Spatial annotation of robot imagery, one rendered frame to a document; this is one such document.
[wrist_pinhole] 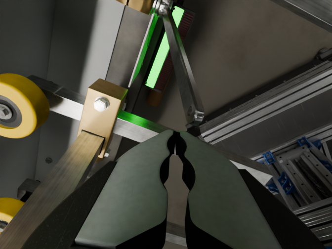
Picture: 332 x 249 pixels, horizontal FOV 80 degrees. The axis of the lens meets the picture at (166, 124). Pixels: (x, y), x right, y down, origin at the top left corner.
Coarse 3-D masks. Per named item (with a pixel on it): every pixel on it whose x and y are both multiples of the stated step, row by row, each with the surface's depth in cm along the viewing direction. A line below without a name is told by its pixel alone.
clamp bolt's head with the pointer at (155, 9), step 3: (156, 0) 22; (159, 0) 23; (156, 3) 23; (159, 3) 23; (171, 3) 23; (153, 6) 23; (156, 6) 23; (171, 6) 24; (153, 9) 23; (156, 9) 23; (153, 12) 24; (156, 12) 24
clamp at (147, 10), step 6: (120, 0) 22; (126, 0) 21; (132, 0) 21; (138, 0) 22; (144, 0) 22; (150, 0) 22; (132, 6) 22; (138, 6) 22; (144, 6) 22; (150, 6) 23; (144, 12) 23; (150, 12) 24
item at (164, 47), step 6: (174, 12) 36; (180, 12) 36; (174, 18) 37; (180, 18) 37; (162, 42) 39; (162, 48) 40; (168, 48) 40; (162, 54) 40; (156, 60) 41; (162, 60) 41; (156, 66) 41; (150, 72) 42; (156, 72) 42; (150, 78) 43; (156, 78) 42; (150, 84) 43
